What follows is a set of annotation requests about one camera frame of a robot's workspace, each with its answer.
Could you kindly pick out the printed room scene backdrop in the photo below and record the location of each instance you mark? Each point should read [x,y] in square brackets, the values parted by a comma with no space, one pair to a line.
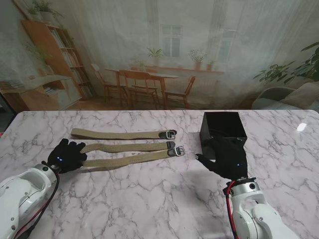
[159,49]

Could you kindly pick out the beige woven belt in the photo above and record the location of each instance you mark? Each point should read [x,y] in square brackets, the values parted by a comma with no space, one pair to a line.
[129,135]
[139,159]

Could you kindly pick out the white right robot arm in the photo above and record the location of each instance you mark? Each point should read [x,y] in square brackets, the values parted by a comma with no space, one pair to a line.
[256,214]

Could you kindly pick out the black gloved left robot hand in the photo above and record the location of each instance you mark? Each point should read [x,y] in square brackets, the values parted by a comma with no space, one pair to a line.
[67,156]

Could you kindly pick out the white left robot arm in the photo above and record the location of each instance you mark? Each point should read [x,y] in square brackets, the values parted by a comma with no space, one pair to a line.
[20,199]

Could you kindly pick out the black square storage box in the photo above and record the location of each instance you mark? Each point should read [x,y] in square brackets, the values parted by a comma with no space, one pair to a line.
[224,120]

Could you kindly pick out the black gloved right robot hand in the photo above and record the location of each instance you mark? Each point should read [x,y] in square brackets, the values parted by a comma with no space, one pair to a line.
[229,159]

